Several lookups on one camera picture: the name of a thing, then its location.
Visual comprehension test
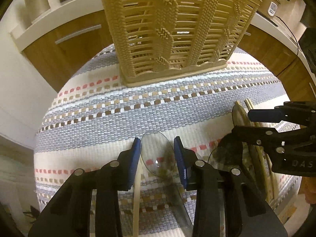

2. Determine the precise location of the yellow plastic utensil basket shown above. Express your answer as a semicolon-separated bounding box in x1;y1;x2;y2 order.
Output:
102;0;261;87

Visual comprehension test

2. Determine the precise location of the person right hand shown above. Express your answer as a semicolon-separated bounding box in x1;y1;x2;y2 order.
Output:
303;177;316;204

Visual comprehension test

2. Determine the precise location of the striped woven table mat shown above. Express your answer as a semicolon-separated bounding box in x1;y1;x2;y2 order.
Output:
34;45;300;236

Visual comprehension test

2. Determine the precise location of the wooden base cabinet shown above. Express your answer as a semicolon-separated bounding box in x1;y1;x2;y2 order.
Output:
23;11;315;101

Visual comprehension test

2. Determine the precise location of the black power cable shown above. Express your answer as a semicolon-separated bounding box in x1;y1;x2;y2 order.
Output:
275;14;301;56

